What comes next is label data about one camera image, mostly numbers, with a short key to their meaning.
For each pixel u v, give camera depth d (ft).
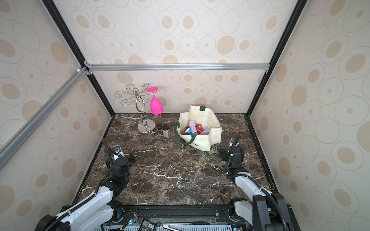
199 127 3.33
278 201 1.38
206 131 3.10
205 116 3.21
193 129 3.17
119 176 2.07
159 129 3.30
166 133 3.29
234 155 2.16
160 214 2.45
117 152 2.25
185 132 3.19
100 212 1.89
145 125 3.59
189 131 3.18
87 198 1.66
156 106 3.06
